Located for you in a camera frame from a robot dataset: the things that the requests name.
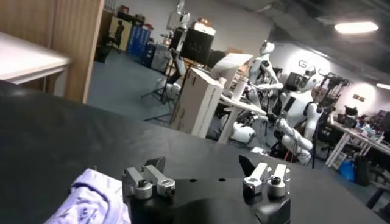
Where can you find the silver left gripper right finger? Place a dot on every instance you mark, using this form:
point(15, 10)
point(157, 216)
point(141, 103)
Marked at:
point(262, 179)

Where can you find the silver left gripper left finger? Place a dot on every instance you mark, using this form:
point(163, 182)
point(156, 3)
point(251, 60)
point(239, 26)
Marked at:
point(152, 182)

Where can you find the lavender printed t-shirt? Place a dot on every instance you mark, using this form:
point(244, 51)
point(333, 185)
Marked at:
point(91, 198)

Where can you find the white humanoid robot raised arm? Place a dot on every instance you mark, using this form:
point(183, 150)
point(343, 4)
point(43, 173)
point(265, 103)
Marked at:
point(263, 73)

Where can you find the small white round robot base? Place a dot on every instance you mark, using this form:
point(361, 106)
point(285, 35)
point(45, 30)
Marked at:
point(167, 88)

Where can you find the white rolling side table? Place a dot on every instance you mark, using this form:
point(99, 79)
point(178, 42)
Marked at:
point(227, 131)

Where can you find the white humanoid robot dark joints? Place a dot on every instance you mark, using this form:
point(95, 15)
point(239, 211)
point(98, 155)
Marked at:
point(297, 109)

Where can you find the blue bag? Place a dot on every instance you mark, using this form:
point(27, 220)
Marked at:
point(346, 170)

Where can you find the black table cover sheet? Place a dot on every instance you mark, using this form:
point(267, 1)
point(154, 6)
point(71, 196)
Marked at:
point(76, 137)

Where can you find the tall white cardboard box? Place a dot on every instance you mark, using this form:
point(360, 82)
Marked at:
point(198, 103)

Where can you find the black bag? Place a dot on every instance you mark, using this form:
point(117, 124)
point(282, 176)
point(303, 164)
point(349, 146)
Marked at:
point(362, 170)

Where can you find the thin black tripod stand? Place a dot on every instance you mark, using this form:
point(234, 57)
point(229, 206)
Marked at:
point(166, 82)

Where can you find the white curved panel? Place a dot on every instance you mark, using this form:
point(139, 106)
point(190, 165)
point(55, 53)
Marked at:
point(228, 65)

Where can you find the blue storage cabinet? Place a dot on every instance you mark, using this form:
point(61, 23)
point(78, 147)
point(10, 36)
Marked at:
point(138, 41)

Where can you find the black panel monitor on stand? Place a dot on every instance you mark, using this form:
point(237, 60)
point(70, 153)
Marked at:
point(196, 45)

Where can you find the ceiling light panel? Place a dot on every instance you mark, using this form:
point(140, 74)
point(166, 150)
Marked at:
point(356, 27)
point(384, 86)

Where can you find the white rectangular table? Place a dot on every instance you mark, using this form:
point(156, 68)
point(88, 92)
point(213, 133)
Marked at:
point(27, 61)

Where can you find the white frame work desk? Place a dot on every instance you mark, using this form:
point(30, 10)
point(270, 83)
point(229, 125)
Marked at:
point(353, 134)

